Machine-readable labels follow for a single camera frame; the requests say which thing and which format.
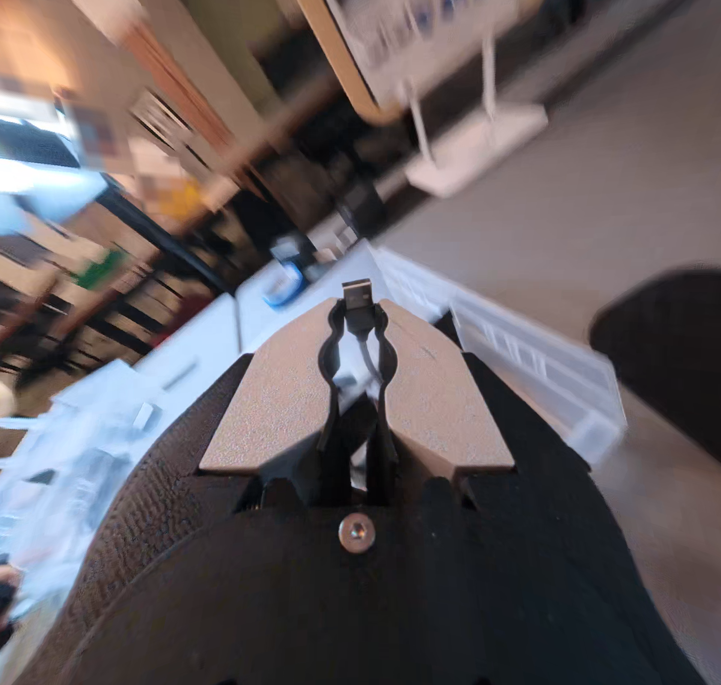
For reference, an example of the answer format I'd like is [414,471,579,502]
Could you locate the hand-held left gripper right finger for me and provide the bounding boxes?
[366,298,517,481]

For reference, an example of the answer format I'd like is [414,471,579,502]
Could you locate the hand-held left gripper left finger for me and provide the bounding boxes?
[197,297,351,480]

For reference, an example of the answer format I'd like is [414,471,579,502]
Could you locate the black usb cable plug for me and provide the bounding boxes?
[341,278,386,387]

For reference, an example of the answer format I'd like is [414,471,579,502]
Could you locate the clear plastic organizer box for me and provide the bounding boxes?
[369,245,627,467]

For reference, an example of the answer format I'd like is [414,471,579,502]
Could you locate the blue and white packet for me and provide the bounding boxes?
[261,262,309,307]

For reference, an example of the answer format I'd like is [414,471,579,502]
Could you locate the black metal shelf rack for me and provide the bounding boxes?
[0,190,240,373]

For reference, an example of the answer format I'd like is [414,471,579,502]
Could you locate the clear plastic bags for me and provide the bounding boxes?
[0,358,164,618]

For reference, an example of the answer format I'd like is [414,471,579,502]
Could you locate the dark rounded object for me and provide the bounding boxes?
[588,267,721,445]

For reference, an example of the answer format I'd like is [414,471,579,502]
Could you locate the white board stand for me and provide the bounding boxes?
[404,35,550,199]

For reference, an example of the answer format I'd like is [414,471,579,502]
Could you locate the wood framed board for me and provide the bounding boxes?
[282,0,554,127]

